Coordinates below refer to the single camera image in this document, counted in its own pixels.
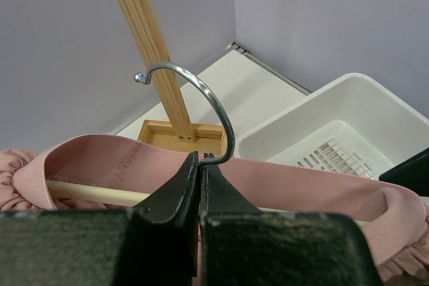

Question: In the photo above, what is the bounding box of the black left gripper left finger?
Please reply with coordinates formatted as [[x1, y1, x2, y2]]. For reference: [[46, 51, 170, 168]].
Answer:
[[1, 153, 198, 285]]

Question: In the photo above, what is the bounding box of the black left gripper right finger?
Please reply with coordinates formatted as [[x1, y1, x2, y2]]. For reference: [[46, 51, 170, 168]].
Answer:
[[200, 165, 381, 285]]

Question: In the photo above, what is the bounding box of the pink pleated skirt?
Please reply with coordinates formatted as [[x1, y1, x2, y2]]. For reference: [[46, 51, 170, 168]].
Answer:
[[1, 135, 428, 285]]

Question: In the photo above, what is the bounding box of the white plastic basket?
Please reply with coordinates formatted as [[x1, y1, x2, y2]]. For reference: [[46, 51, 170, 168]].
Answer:
[[235, 73, 428, 180]]

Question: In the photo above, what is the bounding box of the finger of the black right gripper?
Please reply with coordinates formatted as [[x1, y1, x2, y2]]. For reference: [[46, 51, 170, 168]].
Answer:
[[379, 148, 429, 196]]

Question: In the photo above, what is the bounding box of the cream hanger with metal hook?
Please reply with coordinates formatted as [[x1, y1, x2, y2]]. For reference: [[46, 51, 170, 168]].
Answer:
[[45, 60, 369, 225]]

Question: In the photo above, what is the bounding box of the wooden clothes rack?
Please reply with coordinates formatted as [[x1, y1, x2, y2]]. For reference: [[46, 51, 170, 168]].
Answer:
[[118, 0, 227, 156]]

